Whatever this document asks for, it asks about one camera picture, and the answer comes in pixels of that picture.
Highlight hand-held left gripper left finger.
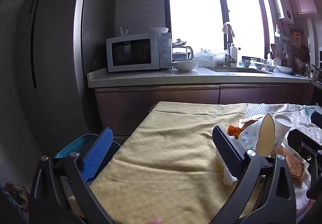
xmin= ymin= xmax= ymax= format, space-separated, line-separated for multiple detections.
xmin=29 ymin=127 xmax=121 ymax=224

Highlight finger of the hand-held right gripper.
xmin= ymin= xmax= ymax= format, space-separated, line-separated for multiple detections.
xmin=287 ymin=128 xmax=322 ymax=200
xmin=310 ymin=111 xmax=322 ymax=125

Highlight white bottle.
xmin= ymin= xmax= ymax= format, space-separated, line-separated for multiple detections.
xmin=230 ymin=43 xmax=238 ymax=62

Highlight yellow tablecloth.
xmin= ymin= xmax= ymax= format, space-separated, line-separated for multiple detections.
xmin=67 ymin=101 xmax=267 ymax=224

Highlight gold snack packet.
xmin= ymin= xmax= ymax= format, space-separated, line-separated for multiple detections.
xmin=275 ymin=145 xmax=305 ymax=187

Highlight patterned paper cup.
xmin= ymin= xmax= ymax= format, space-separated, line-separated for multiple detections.
xmin=273 ymin=114 xmax=293 ymax=149

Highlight brown wrapper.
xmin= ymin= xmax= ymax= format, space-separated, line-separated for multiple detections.
xmin=238 ymin=117 xmax=262 ymax=127

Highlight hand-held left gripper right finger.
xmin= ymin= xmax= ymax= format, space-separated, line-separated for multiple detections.
xmin=212 ymin=125 xmax=297 ymax=224

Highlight glass kettle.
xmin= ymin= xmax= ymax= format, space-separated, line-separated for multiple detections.
xmin=171 ymin=39 xmax=194 ymax=62

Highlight brown base cabinets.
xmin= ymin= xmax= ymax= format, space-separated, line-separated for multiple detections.
xmin=94 ymin=84 xmax=315 ymax=137

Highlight large white bowl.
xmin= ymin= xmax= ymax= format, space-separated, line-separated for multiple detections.
xmin=171 ymin=61 xmax=200 ymax=72

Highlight window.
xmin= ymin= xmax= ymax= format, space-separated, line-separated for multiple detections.
xmin=162 ymin=0 xmax=275 ymax=64

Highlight shallow white dish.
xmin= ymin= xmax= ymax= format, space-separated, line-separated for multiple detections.
xmin=274 ymin=65 xmax=293 ymax=74

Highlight red paper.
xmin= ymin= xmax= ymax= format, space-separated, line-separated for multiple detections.
xmin=4 ymin=182 xmax=31 ymax=212

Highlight clear plastic bags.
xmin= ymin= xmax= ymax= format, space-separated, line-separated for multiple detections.
xmin=192 ymin=49 xmax=227 ymax=67

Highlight utensil holder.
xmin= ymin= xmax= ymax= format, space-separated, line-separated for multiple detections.
xmin=270 ymin=43 xmax=288 ymax=66

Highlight white microwave oven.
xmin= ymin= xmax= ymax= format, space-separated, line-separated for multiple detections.
xmin=106 ymin=32 xmax=173 ymax=73

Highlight white patterned cloth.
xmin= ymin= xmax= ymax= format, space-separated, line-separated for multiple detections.
xmin=245 ymin=103 xmax=322 ymax=144

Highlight orange wrapper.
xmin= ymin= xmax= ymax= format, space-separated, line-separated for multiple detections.
xmin=227 ymin=125 xmax=244 ymax=137

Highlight white water heater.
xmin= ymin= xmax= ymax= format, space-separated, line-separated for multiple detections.
xmin=271 ymin=0 xmax=295 ymax=23

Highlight metal faucet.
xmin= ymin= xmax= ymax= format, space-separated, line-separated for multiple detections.
xmin=225 ymin=41 xmax=235 ymax=67

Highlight blue plastic bin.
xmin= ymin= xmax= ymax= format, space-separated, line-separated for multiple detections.
xmin=54 ymin=133 xmax=121 ymax=185

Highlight hanging rag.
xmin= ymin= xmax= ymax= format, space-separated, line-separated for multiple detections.
xmin=222 ymin=22 xmax=236 ymax=43

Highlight crumpled white tube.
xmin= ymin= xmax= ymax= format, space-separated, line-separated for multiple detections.
xmin=216 ymin=150 xmax=238 ymax=186

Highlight black built-in oven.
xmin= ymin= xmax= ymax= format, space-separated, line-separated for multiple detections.
xmin=312 ymin=81 xmax=322 ymax=109

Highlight squashed floral paper cup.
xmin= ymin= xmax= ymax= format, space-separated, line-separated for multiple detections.
xmin=238 ymin=113 xmax=276 ymax=157

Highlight grey refrigerator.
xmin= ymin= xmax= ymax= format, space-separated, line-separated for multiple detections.
xmin=4 ymin=0 xmax=117 ymax=164

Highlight hanging pan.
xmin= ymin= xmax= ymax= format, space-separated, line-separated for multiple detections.
xmin=299 ymin=45 xmax=310 ymax=62

